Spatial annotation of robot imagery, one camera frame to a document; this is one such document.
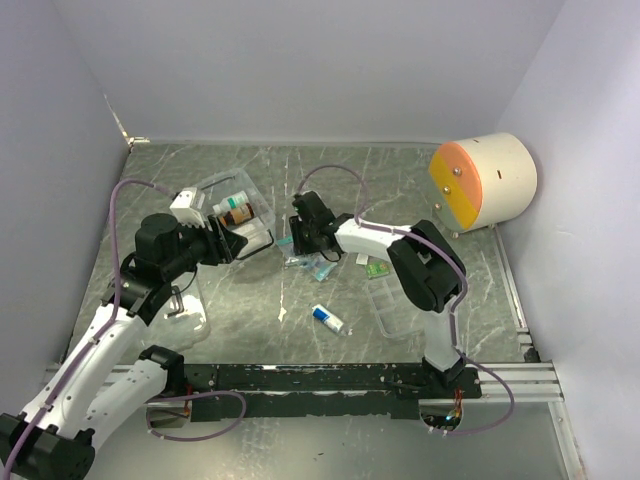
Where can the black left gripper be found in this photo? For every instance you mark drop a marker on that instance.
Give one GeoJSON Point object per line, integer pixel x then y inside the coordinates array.
{"type": "Point", "coordinates": [220, 250]}

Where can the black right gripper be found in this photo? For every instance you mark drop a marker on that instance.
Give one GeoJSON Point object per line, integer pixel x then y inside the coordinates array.
{"type": "Point", "coordinates": [299, 245]}

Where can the brown bottle orange label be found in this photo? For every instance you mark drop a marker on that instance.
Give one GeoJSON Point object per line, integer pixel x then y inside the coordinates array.
{"type": "Point", "coordinates": [238, 216]}

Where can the white bottle green label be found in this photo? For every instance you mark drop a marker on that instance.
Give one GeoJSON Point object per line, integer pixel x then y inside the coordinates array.
{"type": "Point", "coordinates": [231, 202]}

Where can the clear plastic medicine box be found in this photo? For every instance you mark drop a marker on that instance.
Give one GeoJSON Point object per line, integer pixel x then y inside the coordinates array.
{"type": "Point", "coordinates": [223, 184]}

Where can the green white medicine box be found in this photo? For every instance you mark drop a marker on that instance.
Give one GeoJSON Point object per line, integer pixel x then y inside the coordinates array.
{"type": "Point", "coordinates": [377, 270]}

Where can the clear compartment tray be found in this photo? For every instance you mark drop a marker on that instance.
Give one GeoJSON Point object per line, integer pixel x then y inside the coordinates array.
{"type": "Point", "coordinates": [394, 313]}

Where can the teal cartoon plaster packet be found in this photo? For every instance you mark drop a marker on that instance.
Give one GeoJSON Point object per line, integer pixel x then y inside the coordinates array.
{"type": "Point", "coordinates": [319, 269]}

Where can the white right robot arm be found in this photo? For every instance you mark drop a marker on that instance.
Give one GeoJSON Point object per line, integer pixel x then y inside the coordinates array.
{"type": "Point", "coordinates": [431, 274]}

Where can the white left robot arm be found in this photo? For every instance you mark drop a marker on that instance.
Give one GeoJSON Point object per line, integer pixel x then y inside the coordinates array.
{"type": "Point", "coordinates": [58, 433]}

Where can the cream cylinder orange face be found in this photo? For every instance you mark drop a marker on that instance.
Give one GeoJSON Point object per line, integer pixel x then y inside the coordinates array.
{"type": "Point", "coordinates": [481, 181]}

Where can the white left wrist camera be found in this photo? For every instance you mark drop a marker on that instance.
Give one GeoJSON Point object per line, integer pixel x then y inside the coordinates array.
{"type": "Point", "coordinates": [187, 208]}

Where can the clear box lid black handle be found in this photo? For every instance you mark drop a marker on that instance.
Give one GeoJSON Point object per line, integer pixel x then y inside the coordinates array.
{"type": "Point", "coordinates": [182, 322]}

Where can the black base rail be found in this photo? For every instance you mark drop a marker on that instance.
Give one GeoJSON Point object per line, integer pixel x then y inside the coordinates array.
{"type": "Point", "coordinates": [319, 390]}

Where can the aluminium frame rail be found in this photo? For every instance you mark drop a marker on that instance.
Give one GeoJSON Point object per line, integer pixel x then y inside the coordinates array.
{"type": "Point", "coordinates": [528, 383]}

